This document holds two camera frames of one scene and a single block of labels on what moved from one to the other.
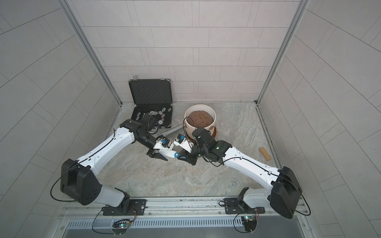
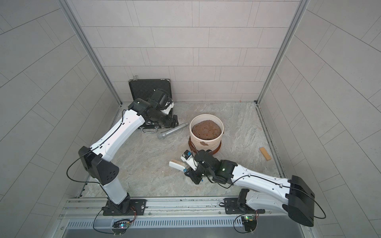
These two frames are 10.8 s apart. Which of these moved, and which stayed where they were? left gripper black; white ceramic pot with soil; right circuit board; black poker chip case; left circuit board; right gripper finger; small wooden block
Moved: white ceramic pot with soil; left gripper black; right gripper finger
Stayed: black poker chip case; small wooden block; left circuit board; right circuit board
